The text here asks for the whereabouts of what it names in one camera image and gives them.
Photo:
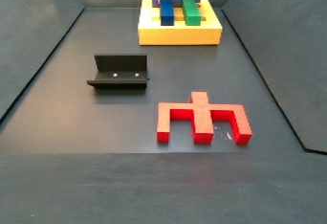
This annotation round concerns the black angled fixture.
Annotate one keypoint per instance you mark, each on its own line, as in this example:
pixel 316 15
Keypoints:
pixel 120 71

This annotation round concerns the blue long bar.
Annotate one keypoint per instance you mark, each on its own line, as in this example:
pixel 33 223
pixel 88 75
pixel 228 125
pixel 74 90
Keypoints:
pixel 166 12

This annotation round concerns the green long bar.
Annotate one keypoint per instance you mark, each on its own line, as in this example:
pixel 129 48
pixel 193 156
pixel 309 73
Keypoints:
pixel 190 12

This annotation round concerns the red fork-shaped block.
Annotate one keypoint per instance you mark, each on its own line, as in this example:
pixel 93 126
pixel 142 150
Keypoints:
pixel 202 113

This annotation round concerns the yellow slotted board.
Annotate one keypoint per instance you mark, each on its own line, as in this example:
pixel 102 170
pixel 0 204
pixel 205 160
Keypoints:
pixel 178 34

